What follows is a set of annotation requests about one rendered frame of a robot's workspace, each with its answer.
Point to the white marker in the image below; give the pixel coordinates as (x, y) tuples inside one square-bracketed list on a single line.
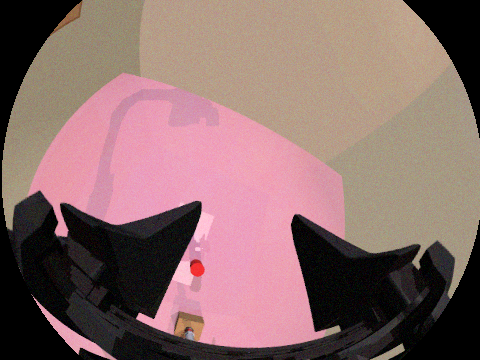
[(189, 333)]

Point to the tan rectangular block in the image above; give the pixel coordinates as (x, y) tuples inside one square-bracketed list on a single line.
[(184, 320)]

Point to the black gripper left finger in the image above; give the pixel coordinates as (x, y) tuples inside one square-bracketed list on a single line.
[(142, 255)]

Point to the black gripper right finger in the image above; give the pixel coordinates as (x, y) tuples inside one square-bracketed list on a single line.
[(339, 275)]

